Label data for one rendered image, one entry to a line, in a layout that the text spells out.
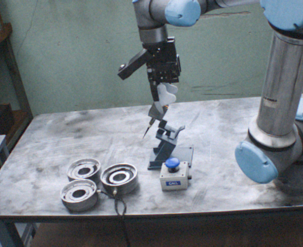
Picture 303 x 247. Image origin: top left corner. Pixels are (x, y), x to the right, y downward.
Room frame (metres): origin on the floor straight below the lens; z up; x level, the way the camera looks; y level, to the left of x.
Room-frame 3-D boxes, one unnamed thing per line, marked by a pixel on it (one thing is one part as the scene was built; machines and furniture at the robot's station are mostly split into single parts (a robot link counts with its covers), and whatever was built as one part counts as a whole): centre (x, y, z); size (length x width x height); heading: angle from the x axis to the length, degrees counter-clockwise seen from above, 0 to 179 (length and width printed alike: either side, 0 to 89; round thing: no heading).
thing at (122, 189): (1.17, 0.11, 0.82); 0.10 x 0.10 x 0.04
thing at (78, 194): (1.13, 0.23, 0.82); 0.10 x 0.10 x 0.04
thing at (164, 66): (1.25, -0.06, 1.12); 0.09 x 0.08 x 0.12; 76
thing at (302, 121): (1.02, -0.37, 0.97); 0.13 x 0.12 x 0.14; 125
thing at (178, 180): (1.13, -0.05, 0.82); 0.08 x 0.07 x 0.05; 76
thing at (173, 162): (1.13, -0.04, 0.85); 0.04 x 0.04 x 0.05
